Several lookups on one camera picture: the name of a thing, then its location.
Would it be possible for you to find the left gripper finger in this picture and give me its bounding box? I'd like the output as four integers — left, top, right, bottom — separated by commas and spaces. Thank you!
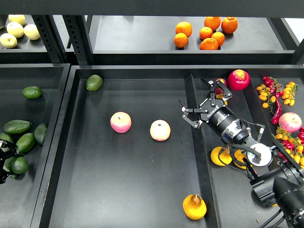
0, 140, 23, 164
0, 166, 17, 184

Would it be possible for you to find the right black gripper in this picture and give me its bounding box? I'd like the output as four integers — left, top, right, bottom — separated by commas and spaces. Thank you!
179, 78, 248, 144

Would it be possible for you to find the yellow pear with brown top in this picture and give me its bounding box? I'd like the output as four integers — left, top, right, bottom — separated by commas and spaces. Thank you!
182, 194, 207, 220

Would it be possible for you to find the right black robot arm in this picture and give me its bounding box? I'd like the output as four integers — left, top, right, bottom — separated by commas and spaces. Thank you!
182, 79, 304, 228

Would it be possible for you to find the green avocado left edge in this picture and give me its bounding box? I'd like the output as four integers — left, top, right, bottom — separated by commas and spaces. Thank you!
0, 133, 15, 152

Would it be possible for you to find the yellow pear near red apples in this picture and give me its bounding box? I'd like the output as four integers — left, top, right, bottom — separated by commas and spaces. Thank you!
216, 94, 228, 106

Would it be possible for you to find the green avocado middle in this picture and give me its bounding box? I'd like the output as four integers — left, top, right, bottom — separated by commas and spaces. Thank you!
16, 133, 35, 154

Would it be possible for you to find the yellow pear left of row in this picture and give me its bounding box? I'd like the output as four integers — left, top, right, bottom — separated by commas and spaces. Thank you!
210, 146, 232, 166

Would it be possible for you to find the yellow pear of row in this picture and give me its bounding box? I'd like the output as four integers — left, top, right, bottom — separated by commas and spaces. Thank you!
210, 146, 232, 166
234, 149, 246, 170

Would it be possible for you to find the yellow pear middle of row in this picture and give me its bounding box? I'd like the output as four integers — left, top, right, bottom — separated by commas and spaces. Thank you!
234, 149, 246, 170

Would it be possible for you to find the green avocado left tray top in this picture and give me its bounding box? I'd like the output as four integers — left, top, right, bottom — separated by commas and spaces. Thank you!
22, 86, 43, 99

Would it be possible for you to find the pale yellow pear front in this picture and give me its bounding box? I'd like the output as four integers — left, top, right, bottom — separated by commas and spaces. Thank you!
0, 33, 18, 49

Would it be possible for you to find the pale yellow pear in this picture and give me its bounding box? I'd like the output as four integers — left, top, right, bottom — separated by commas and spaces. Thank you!
6, 22, 24, 38
24, 24, 40, 40
0, 33, 18, 49
8, 14, 26, 26

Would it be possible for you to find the green avocado in tray corner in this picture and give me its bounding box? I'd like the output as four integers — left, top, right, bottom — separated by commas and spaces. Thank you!
86, 75, 103, 91

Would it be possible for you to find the pale yellow pear right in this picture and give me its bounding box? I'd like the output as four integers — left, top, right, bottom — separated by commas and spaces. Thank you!
24, 24, 40, 40

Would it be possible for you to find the pale yellow pear middle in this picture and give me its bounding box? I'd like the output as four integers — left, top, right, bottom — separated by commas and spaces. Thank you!
6, 22, 24, 38

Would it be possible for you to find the pale yellow pear top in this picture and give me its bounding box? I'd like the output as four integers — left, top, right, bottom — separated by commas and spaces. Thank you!
8, 14, 26, 26

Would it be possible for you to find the small dark red apple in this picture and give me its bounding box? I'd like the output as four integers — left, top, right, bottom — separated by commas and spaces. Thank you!
215, 78, 227, 95

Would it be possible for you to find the black left tray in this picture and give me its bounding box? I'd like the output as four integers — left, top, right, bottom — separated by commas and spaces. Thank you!
0, 64, 70, 228

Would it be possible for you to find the black tray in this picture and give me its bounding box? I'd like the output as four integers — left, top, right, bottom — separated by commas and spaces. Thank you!
30, 64, 304, 228
0, 64, 70, 228

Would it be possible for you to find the big red apple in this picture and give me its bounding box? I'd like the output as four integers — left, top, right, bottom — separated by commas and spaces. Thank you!
228, 69, 251, 91

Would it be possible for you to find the orange cherry tomato bunch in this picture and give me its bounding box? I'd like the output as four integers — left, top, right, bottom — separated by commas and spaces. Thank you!
256, 84, 276, 108

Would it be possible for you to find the pale pink apple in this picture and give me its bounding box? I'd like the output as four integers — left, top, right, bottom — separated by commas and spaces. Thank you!
150, 120, 171, 142

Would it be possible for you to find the red chili pepper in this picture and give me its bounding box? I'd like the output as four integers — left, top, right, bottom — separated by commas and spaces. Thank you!
271, 99, 282, 124

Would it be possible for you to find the orange fruit front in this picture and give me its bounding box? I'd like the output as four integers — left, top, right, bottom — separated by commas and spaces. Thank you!
199, 38, 219, 50

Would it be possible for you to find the orange fruit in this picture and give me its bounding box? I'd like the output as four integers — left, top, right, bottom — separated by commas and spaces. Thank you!
211, 32, 225, 47
199, 38, 219, 50
175, 21, 193, 38
204, 17, 221, 31
174, 33, 188, 48
199, 27, 213, 40
221, 17, 238, 34

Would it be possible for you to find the red cherry tomato bunch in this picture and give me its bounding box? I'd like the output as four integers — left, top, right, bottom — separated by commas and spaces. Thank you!
262, 76, 284, 98

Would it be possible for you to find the orange fruit right lower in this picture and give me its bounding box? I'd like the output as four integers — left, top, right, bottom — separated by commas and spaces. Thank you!
211, 32, 225, 47

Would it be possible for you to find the orange fruit lower left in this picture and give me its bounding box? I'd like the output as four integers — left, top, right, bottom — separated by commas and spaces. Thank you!
174, 33, 188, 48

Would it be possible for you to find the orange fruit centre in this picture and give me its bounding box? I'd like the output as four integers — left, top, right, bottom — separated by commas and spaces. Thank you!
199, 27, 213, 40

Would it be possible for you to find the yellow cherry tomato bunch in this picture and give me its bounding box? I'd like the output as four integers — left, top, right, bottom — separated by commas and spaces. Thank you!
282, 82, 298, 106

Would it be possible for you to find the orange fruit top right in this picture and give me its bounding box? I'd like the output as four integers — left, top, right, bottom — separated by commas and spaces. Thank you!
221, 17, 238, 34

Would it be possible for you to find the mixed cherry tomato bunch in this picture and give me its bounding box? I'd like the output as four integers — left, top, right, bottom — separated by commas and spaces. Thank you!
275, 127, 304, 169

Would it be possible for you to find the orange fruit far left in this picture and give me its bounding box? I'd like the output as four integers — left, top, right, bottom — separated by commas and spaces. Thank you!
175, 21, 193, 38

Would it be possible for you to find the pink red apple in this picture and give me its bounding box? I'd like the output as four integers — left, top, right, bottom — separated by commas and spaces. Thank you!
110, 112, 132, 133

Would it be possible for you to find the black centre tray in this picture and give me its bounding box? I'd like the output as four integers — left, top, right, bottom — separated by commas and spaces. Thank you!
30, 64, 304, 228

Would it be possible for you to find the dark avocado by tray wall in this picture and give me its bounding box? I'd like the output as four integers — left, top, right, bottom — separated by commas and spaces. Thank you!
34, 123, 48, 145

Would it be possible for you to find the black metal shelf frame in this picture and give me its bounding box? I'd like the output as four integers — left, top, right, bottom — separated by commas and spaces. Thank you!
0, 0, 304, 65

